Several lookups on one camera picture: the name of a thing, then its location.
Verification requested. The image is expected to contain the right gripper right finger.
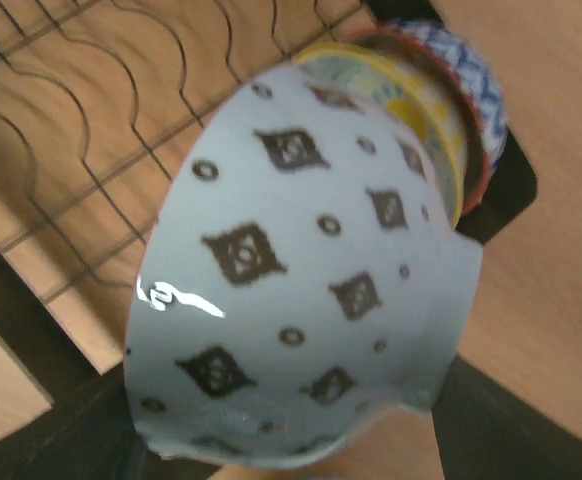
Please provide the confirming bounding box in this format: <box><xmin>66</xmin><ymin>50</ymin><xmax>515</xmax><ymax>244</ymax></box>
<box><xmin>432</xmin><ymin>357</ymin><xmax>582</xmax><ymax>480</ymax></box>

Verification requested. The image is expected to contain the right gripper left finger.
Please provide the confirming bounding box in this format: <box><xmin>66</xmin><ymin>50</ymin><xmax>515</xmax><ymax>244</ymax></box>
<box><xmin>0</xmin><ymin>367</ymin><xmax>219</xmax><ymax>480</ymax></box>

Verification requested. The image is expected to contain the red rimmed dotted bowl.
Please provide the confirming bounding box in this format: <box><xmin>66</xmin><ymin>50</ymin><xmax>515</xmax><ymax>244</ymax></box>
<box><xmin>124</xmin><ymin>64</ymin><xmax>483</xmax><ymax>470</ymax></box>

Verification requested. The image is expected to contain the black wire dish rack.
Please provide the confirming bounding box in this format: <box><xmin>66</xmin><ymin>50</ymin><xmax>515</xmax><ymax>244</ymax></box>
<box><xmin>0</xmin><ymin>0</ymin><xmax>540</xmax><ymax>480</ymax></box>

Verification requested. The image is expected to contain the yellow rimmed sun bowl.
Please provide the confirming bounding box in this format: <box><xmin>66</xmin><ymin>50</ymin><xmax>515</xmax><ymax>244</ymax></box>
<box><xmin>294</xmin><ymin>42</ymin><xmax>469</xmax><ymax>226</ymax></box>

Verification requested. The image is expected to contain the blue white patterned bowl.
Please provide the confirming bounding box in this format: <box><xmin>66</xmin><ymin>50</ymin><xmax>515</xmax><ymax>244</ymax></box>
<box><xmin>350</xmin><ymin>19</ymin><xmax>510</xmax><ymax>216</ymax></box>

